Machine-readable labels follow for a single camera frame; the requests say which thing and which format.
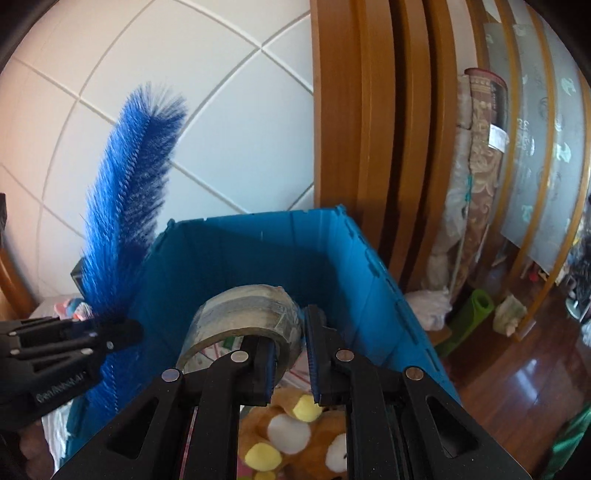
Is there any blue plastic crate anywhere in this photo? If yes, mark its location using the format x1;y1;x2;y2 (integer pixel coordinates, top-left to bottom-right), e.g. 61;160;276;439
65;204;462;467

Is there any green cloth sheet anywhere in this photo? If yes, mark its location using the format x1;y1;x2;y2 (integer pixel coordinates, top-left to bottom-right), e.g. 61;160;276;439
538;401;591;480

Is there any clear tape roll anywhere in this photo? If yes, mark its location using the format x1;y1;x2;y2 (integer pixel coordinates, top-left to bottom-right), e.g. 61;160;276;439
175;284;305;386

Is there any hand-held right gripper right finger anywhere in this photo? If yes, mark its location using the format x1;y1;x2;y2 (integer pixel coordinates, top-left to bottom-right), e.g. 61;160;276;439
302;305;532;480

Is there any rolled patterned carpet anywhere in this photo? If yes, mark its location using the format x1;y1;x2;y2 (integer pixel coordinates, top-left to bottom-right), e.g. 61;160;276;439
455;68;509;296

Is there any dark clutter pile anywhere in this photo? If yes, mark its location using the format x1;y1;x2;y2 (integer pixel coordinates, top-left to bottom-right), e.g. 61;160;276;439
561;231;591;324

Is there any green yoga mat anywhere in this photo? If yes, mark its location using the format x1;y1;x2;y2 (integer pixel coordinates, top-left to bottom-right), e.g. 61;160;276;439
434;290;495;356

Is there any brown wooden furniture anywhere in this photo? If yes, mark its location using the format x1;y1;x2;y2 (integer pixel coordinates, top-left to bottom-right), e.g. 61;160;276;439
0;244;38;319

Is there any white wrapped quilt bundle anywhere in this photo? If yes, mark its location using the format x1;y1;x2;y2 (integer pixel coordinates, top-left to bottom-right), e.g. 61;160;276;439
427;76;476;289

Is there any person's left hand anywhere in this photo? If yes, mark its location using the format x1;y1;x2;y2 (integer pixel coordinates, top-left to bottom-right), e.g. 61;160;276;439
18;413;54;467

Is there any white plastic bag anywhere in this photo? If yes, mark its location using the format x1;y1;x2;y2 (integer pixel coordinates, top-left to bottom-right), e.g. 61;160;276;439
492;294;527;335
406;286;453;330

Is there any black gift box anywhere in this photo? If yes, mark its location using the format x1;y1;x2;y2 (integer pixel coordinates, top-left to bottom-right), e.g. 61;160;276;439
69;256;88;296

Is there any wooden door frame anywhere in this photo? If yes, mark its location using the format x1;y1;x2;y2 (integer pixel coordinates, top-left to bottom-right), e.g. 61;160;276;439
309;0;490;296

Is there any frosted glass door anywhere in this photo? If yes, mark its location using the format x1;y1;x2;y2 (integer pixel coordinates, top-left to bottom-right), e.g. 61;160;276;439
480;0;591;296

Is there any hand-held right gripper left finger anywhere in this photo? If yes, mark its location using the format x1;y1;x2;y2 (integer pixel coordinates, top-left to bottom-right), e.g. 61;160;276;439
51;335;282;480

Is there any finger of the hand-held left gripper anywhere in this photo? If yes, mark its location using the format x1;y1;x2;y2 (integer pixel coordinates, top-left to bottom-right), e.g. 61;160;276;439
11;320;144;361
0;318;93;344

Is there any brown bear plush toy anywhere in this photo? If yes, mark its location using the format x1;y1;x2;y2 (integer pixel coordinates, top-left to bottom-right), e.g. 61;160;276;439
238;385;352;480

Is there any blue bristle brush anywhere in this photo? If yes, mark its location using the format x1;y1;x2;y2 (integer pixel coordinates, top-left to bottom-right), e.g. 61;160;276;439
76;82;189;414

